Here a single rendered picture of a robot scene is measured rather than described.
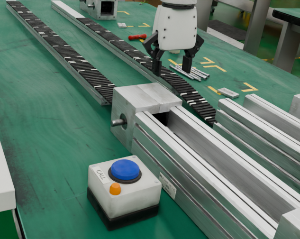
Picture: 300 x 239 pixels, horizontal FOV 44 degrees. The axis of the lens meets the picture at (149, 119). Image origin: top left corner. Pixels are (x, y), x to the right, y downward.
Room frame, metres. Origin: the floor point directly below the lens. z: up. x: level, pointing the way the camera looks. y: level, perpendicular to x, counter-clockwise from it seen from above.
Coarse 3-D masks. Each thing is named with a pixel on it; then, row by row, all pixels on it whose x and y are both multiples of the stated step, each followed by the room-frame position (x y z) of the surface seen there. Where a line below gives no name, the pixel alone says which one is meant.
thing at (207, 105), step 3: (195, 105) 0.79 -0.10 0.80; (198, 105) 0.79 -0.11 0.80; (201, 105) 0.79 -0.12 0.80; (204, 105) 0.80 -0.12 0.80; (207, 105) 0.80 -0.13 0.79; (210, 105) 0.80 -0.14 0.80; (192, 108) 0.78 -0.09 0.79; (195, 108) 0.77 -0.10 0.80; (198, 108) 0.78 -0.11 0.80; (201, 108) 0.78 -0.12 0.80; (204, 108) 0.78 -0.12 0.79; (207, 108) 0.79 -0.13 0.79
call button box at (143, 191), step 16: (112, 160) 0.46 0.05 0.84; (96, 176) 0.42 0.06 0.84; (112, 176) 0.42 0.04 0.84; (144, 176) 0.43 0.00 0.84; (96, 192) 0.41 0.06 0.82; (128, 192) 0.39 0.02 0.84; (144, 192) 0.40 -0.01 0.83; (160, 192) 0.42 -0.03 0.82; (96, 208) 0.41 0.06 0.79; (112, 208) 0.38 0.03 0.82; (128, 208) 0.39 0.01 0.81; (144, 208) 0.41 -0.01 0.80; (112, 224) 0.38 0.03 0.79; (128, 224) 0.39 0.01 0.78
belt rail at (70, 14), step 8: (56, 0) 1.67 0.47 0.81; (56, 8) 1.62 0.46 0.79; (64, 8) 1.54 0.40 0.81; (64, 16) 1.51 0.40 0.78; (72, 16) 1.44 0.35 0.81; (80, 16) 1.44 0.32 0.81; (80, 24) 1.39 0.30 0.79; (88, 32) 1.31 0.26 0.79; (96, 40) 1.25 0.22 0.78; (104, 40) 1.20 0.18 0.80; (112, 48) 1.16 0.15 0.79; (120, 56) 1.10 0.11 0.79; (128, 56) 1.05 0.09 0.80; (136, 64) 1.03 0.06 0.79; (144, 72) 0.98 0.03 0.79; (152, 72) 0.94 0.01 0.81; (152, 80) 0.94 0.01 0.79; (160, 80) 0.91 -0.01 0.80; (168, 88) 0.89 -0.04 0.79
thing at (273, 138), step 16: (256, 96) 0.72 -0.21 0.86; (224, 112) 0.68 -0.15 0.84; (240, 112) 0.63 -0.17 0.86; (256, 112) 0.69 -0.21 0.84; (272, 112) 0.66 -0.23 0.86; (224, 128) 0.67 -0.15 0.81; (240, 128) 0.62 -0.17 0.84; (256, 128) 0.59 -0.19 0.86; (272, 128) 0.59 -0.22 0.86; (288, 128) 0.62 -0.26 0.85; (240, 144) 0.61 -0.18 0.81; (256, 144) 0.59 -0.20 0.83; (272, 144) 0.57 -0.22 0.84; (288, 144) 0.54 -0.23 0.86; (256, 160) 0.58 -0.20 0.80; (272, 160) 0.55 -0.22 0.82; (288, 160) 0.53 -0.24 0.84; (288, 176) 0.52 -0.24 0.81
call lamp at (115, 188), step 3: (114, 183) 0.39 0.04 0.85; (117, 183) 0.39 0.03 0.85; (111, 186) 0.39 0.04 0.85; (114, 186) 0.39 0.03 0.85; (117, 186) 0.39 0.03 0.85; (111, 189) 0.38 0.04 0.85; (114, 189) 0.38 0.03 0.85; (117, 189) 0.38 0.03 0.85; (120, 189) 0.39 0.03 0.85; (111, 192) 0.38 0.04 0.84; (114, 192) 0.38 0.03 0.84; (117, 192) 0.38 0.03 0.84; (120, 192) 0.39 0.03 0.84
